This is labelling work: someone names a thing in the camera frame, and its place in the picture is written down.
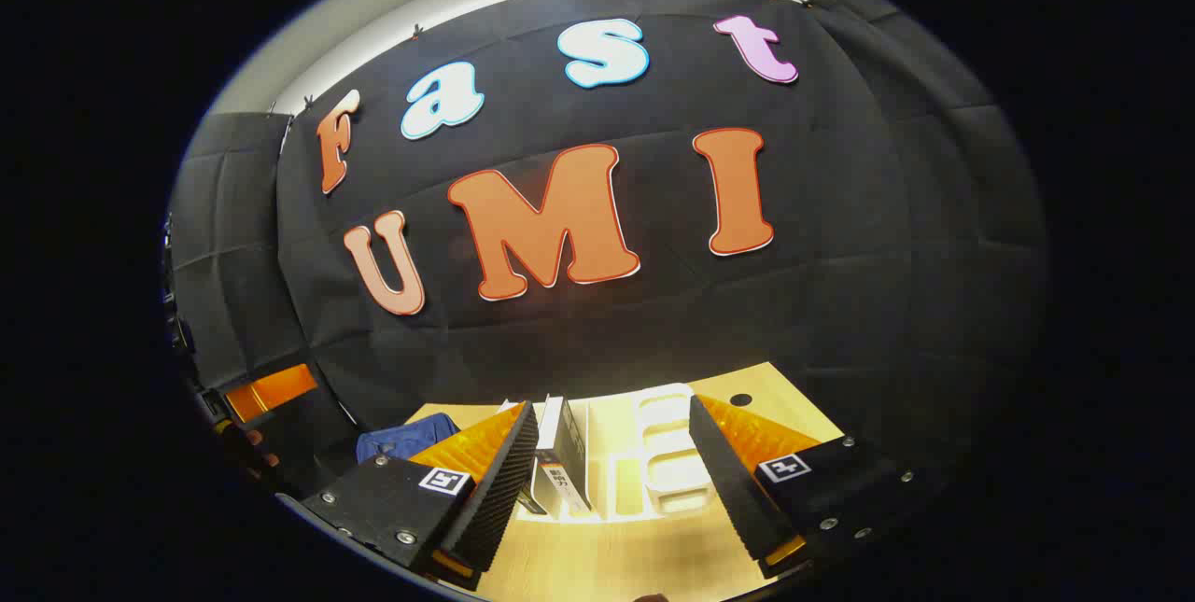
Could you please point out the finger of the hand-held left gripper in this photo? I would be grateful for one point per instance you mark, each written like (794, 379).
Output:
(271, 394)

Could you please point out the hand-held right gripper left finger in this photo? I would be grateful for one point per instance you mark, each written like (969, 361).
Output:
(495, 499)

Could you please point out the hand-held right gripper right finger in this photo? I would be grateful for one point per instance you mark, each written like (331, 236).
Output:
(733, 490)

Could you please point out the white bookshelf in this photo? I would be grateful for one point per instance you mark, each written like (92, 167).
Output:
(667, 453)

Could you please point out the black and white book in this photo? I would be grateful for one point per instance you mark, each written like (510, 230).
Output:
(571, 453)

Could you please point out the blue schoolbag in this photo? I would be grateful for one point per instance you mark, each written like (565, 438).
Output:
(401, 441)

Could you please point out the black desk grommet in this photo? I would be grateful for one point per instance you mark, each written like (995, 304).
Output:
(740, 399)

